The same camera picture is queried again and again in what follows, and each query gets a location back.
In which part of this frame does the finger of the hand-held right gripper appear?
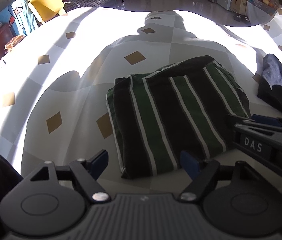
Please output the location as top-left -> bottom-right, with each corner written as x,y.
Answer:
252,114 -> 282,128
227,114 -> 282,133

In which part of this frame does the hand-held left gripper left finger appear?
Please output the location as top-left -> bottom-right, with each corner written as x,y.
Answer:
22,149 -> 111,203

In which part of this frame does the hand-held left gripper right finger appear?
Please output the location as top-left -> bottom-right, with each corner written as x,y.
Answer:
178,150 -> 267,202

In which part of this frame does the black garment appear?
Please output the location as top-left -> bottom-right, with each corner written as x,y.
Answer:
254,53 -> 282,119

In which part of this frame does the green striped shirt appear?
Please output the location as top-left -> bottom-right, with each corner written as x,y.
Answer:
106,55 -> 251,180

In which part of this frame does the side table with clear cover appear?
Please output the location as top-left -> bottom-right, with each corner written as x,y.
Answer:
244,0 -> 279,27

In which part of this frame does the brown cardboard box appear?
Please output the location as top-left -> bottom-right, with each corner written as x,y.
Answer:
231,0 -> 250,14

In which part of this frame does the brown snack wrapper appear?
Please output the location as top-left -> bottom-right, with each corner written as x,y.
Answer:
5,35 -> 27,53

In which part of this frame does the yellow plastic chair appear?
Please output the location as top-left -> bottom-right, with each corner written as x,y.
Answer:
27,0 -> 68,24

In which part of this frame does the blue cartoon printed cloth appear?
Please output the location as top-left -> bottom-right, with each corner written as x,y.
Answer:
0,0 -> 43,37

